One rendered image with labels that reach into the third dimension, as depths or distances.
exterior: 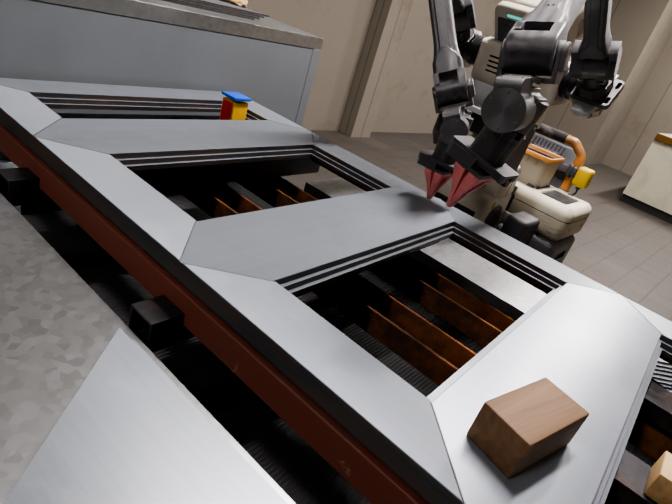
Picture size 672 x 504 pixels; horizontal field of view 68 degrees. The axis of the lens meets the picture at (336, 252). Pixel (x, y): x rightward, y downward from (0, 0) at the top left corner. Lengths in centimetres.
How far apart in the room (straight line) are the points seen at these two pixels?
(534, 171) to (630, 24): 671
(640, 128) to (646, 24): 168
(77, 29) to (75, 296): 81
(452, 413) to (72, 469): 38
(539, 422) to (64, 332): 57
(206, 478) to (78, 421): 14
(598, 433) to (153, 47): 135
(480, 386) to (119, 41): 121
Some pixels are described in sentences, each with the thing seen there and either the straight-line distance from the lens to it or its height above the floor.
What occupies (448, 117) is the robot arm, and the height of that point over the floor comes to 106.
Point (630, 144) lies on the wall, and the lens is 936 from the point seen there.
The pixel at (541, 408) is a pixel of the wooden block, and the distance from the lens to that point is 59.
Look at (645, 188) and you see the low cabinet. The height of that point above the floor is 25.
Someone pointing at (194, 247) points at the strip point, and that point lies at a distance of 74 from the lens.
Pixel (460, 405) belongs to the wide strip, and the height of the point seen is 84.
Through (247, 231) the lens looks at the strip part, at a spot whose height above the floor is 84.
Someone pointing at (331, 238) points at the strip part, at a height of 84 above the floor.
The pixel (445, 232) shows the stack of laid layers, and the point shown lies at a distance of 112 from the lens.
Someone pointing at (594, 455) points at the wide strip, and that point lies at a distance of 68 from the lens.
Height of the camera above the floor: 121
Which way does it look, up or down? 26 degrees down
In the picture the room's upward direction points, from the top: 18 degrees clockwise
